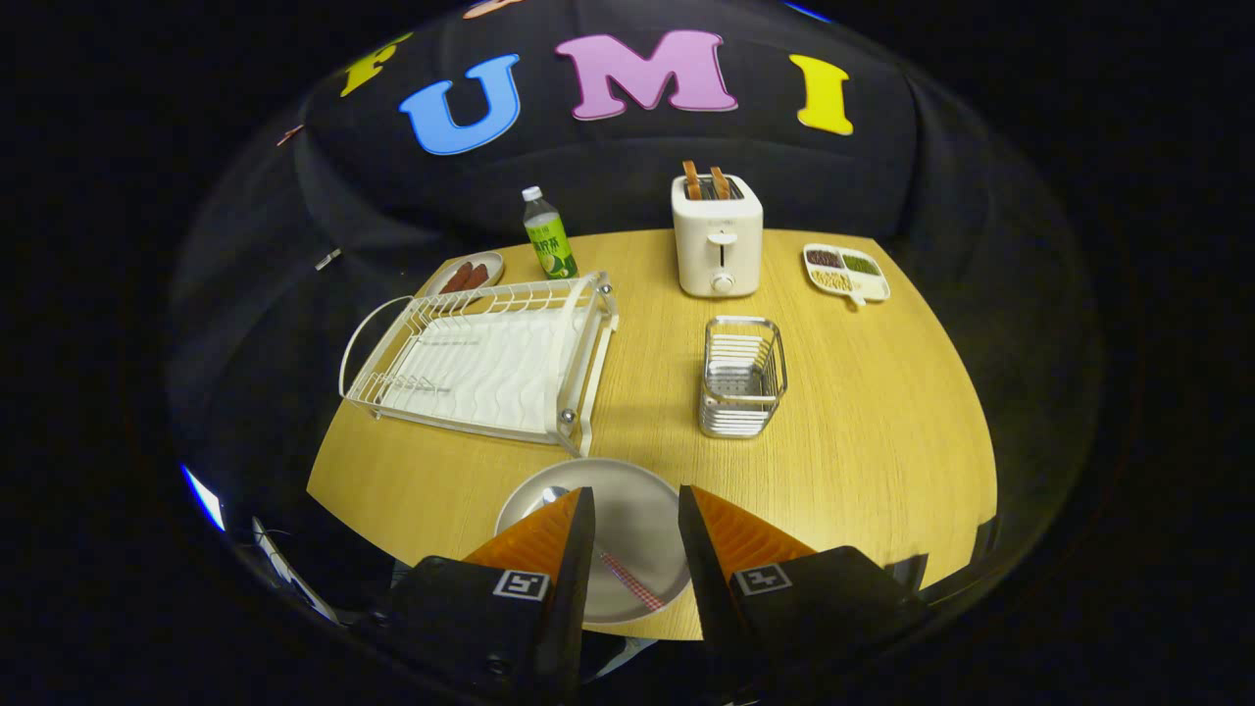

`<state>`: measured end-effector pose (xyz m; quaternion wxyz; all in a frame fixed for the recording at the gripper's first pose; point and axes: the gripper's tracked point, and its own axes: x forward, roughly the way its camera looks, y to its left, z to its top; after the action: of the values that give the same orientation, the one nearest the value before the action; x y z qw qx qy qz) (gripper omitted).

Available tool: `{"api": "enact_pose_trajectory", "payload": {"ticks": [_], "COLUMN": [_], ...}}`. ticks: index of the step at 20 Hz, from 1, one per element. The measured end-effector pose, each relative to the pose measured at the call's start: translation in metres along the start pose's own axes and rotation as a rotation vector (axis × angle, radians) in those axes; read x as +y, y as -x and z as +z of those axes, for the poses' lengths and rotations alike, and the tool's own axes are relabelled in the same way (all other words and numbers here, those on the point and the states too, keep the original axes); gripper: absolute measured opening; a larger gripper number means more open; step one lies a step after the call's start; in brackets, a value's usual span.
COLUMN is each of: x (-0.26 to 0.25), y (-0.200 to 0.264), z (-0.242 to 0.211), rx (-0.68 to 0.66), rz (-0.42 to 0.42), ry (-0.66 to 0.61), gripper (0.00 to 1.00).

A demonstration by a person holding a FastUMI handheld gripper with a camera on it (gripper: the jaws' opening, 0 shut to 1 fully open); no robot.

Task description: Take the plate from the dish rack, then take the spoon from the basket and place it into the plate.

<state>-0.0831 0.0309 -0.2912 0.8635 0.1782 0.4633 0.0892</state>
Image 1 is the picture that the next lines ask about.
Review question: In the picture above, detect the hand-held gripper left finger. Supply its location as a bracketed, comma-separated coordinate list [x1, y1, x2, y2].
[386, 485, 598, 703]

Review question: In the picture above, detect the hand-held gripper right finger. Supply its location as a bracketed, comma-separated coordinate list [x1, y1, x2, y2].
[678, 483, 929, 689]

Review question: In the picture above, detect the spoon with checkered handle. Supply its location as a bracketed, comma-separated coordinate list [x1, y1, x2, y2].
[539, 485, 669, 615]

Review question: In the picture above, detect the white plate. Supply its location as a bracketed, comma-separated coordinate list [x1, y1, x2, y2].
[494, 457, 694, 626]

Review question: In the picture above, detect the metal wire basket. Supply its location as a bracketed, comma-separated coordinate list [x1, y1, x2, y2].
[697, 315, 789, 440]

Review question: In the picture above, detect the white dish rack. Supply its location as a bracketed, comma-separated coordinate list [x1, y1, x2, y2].
[337, 271, 621, 460]

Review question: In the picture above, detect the divided dish with beans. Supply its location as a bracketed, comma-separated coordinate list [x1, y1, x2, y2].
[801, 241, 892, 309]

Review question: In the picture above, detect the small plate with sausages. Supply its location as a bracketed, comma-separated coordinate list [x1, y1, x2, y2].
[423, 250, 507, 298]

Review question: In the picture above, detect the cream toaster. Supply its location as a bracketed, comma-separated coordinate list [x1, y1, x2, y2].
[671, 173, 766, 299]

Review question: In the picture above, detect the green tea bottle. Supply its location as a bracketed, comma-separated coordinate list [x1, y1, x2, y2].
[521, 185, 580, 281]

